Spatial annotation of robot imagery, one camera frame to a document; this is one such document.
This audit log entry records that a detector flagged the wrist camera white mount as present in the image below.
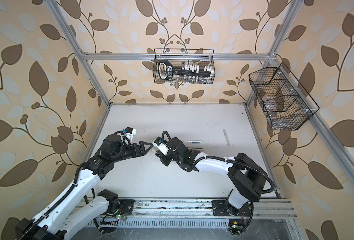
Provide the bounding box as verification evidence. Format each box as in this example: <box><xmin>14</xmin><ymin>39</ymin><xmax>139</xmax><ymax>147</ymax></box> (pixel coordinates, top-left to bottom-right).
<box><xmin>153</xmin><ymin>137</ymin><xmax>171</xmax><ymax>156</ymax></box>
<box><xmin>123</xmin><ymin>127</ymin><xmax>137</xmax><ymax>142</ymax></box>

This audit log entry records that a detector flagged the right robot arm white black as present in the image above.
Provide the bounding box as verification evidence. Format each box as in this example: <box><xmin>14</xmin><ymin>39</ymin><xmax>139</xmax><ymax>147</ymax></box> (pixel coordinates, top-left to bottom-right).
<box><xmin>154</xmin><ymin>137</ymin><xmax>275</xmax><ymax>216</ymax></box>

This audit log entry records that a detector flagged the aluminium frame post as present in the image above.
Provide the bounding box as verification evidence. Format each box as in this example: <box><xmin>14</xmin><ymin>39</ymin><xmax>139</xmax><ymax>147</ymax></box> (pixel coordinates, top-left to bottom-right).
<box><xmin>244</xmin><ymin>0</ymin><xmax>303</xmax><ymax>108</ymax></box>
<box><xmin>44</xmin><ymin>0</ymin><xmax>111</xmax><ymax>108</ymax></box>

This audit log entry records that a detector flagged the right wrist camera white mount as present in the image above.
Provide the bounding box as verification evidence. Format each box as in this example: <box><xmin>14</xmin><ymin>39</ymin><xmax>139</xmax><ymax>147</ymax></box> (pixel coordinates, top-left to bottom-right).
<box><xmin>153</xmin><ymin>137</ymin><xmax>171</xmax><ymax>156</ymax></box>

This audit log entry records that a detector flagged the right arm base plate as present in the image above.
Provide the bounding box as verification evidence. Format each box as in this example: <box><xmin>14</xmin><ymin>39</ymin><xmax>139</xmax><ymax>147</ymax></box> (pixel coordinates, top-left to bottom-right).
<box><xmin>211</xmin><ymin>200</ymin><xmax>254</xmax><ymax>218</ymax></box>

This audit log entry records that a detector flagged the back black wire basket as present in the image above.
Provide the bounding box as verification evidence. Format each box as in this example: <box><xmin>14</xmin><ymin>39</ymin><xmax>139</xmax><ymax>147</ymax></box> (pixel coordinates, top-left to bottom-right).
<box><xmin>153</xmin><ymin>48</ymin><xmax>215</xmax><ymax>85</ymax></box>

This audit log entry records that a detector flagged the aluminium frame right post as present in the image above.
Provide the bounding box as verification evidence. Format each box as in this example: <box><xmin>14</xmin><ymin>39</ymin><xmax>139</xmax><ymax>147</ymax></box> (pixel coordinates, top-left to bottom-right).
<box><xmin>244</xmin><ymin>0</ymin><xmax>303</xmax><ymax>108</ymax></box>

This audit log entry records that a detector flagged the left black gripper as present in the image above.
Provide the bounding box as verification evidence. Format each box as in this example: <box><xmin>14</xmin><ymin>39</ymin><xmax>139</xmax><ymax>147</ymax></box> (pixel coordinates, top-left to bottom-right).
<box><xmin>110</xmin><ymin>141</ymin><xmax>153</xmax><ymax>164</ymax></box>

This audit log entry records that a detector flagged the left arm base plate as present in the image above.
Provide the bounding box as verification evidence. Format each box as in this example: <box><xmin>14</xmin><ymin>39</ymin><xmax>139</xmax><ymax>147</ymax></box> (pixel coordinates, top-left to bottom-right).
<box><xmin>103</xmin><ymin>199</ymin><xmax>135</xmax><ymax>218</ymax></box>

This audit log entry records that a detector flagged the black wire basket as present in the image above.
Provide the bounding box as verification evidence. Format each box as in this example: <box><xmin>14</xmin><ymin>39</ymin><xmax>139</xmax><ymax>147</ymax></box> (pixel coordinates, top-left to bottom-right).
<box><xmin>248</xmin><ymin>63</ymin><xmax>319</xmax><ymax>131</ymax></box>
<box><xmin>153</xmin><ymin>48</ymin><xmax>215</xmax><ymax>85</ymax></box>

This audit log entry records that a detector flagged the black tool in basket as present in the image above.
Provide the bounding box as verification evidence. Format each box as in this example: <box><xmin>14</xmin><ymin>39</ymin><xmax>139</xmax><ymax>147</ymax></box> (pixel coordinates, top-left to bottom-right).
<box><xmin>153</xmin><ymin>60</ymin><xmax>215</xmax><ymax>81</ymax></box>

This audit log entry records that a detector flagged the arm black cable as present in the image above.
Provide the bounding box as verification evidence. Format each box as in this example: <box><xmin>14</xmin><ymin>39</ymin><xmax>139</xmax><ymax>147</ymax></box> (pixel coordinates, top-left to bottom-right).
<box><xmin>17</xmin><ymin>161</ymin><xmax>88</xmax><ymax>240</ymax></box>
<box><xmin>161</xmin><ymin>130</ymin><xmax>275</xmax><ymax>194</ymax></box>

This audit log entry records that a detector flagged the aluminium frame left post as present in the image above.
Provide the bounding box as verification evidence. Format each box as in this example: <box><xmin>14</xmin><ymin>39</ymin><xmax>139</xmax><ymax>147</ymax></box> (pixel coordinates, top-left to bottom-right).
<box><xmin>44</xmin><ymin>0</ymin><xmax>111</xmax><ymax>108</ymax></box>

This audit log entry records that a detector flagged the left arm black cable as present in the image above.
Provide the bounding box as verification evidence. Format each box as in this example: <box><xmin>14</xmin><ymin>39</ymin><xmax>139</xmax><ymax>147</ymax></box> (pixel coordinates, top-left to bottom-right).
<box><xmin>17</xmin><ymin>161</ymin><xmax>88</xmax><ymax>240</ymax></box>

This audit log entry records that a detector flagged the aluminium frame back bar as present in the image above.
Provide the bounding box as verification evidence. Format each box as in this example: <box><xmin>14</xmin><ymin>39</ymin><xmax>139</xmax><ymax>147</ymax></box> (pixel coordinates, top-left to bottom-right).
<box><xmin>81</xmin><ymin>52</ymin><xmax>270</xmax><ymax>61</ymax></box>

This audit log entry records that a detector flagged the right black wire basket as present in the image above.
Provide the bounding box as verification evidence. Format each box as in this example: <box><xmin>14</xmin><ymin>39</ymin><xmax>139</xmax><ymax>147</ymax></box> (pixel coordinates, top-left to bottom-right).
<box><xmin>248</xmin><ymin>63</ymin><xmax>319</xmax><ymax>131</ymax></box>

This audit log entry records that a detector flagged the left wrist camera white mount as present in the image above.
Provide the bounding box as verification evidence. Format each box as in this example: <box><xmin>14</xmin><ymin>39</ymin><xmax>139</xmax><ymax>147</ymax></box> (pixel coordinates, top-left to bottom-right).
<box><xmin>123</xmin><ymin>127</ymin><xmax>137</xmax><ymax>142</ymax></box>

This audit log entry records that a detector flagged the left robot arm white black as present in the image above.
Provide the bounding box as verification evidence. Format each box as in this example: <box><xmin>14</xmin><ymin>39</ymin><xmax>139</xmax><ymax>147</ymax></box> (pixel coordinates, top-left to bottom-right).
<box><xmin>16</xmin><ymin>132</ymin><xmax>154</xmax><ymax>240</ymax></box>

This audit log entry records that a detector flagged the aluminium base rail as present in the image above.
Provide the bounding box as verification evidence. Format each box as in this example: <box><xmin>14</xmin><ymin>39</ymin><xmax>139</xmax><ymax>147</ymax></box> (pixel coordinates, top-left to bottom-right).
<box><xmin>120</xmin><ymin>198</ymin><xmax>297</xmax><ymax>220</ymax></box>

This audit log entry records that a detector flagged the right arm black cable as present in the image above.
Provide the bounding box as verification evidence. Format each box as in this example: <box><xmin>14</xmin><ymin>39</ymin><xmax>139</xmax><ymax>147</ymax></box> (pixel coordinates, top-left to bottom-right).
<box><xmin>161</xmin><ymin>130</ymin><xmax>275</xmax><ymax>194</ymax></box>

